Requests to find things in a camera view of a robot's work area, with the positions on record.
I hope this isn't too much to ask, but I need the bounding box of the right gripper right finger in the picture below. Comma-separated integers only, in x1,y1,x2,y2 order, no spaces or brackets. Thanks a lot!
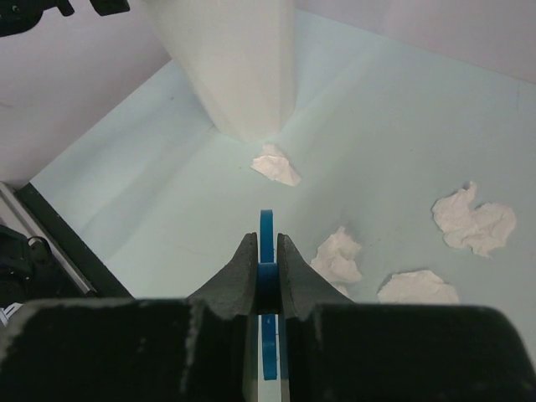
276,234,353,319

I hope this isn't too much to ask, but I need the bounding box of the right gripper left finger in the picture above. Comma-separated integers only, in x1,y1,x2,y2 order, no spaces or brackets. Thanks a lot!
187,233,258,319

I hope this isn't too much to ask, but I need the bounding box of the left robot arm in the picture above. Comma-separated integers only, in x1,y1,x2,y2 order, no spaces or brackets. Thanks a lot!
1,0,131,38

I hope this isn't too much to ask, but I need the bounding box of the paper scrap by brush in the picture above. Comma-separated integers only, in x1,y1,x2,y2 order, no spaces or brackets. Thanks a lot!
310,226,363,297

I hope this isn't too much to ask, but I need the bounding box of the paper scrap centre right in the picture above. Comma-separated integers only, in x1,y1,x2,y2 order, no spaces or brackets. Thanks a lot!
377,270,460,304

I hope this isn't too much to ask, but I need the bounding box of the paper scrap near bin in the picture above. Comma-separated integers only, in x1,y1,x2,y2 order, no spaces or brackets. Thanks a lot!
250,143,302,187

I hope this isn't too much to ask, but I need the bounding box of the paper scrap far right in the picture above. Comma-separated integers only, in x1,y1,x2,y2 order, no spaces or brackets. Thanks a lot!
431,181,517,258

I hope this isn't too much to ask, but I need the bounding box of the white faceted bin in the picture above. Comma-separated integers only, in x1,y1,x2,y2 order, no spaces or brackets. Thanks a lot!
142,0,296,142

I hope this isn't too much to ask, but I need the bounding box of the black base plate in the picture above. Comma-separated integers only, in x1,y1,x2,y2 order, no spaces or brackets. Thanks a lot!
14,183,132,298

